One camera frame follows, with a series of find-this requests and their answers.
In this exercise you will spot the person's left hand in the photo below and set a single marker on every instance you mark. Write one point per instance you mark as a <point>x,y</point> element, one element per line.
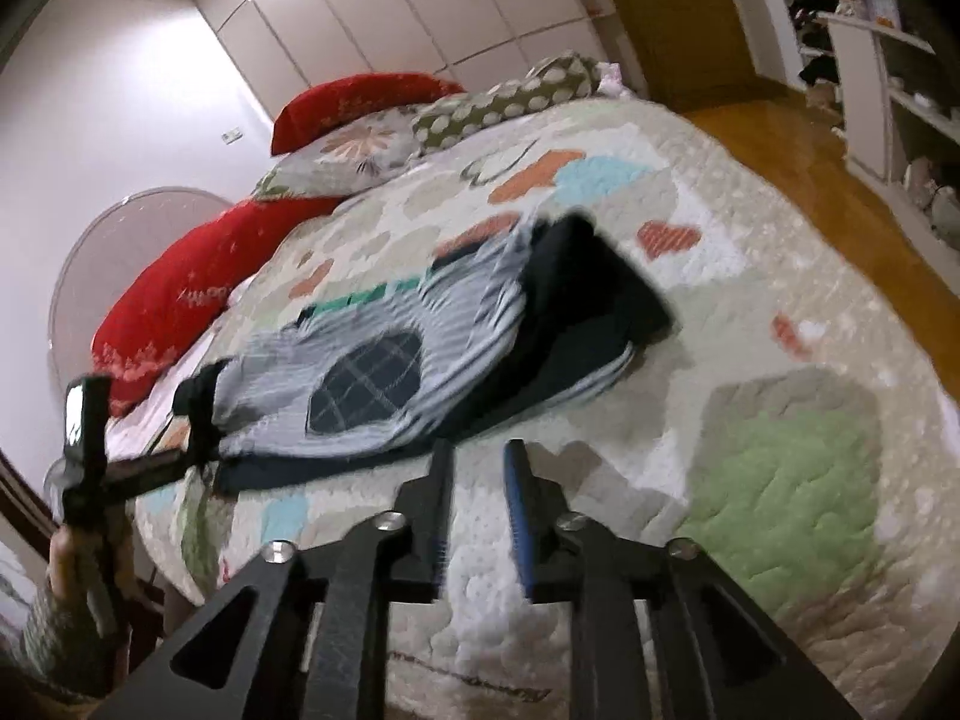
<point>60,562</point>

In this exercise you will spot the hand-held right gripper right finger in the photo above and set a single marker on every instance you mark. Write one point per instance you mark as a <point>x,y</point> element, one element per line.
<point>519,517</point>

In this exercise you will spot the red pillow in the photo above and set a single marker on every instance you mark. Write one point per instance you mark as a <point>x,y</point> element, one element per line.
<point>195,277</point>
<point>352,101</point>

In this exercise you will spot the round electric fan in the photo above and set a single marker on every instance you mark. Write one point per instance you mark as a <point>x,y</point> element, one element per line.
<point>112,240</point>

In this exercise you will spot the patchwork quilt bedspread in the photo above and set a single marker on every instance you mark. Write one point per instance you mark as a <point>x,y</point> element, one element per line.
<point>750,390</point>

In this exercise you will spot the striped grey garment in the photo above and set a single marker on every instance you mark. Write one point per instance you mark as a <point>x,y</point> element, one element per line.
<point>592,292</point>

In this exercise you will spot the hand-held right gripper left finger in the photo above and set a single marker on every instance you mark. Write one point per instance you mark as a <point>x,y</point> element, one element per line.
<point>441,517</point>

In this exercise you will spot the white wardrobe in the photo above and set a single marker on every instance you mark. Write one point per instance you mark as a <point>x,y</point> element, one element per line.
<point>375,7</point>

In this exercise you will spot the wall socket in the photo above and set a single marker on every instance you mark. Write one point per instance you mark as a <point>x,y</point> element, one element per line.
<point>232,136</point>

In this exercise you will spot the floral pillow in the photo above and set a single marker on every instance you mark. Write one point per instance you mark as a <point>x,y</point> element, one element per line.
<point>352,146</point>

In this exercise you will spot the wooden door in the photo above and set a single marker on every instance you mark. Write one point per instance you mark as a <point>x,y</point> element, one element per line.
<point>667,15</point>

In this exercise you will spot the white shelf unit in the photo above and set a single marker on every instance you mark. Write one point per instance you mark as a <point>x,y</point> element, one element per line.
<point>885,105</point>

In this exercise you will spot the green polka dot pillow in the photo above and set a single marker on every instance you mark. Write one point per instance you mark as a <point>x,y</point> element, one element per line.
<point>502,101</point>

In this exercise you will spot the grey striped pants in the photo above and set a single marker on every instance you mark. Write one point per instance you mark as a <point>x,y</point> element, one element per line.
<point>375,360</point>

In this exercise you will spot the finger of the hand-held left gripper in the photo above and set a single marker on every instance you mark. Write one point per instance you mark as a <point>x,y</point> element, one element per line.
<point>199,420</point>

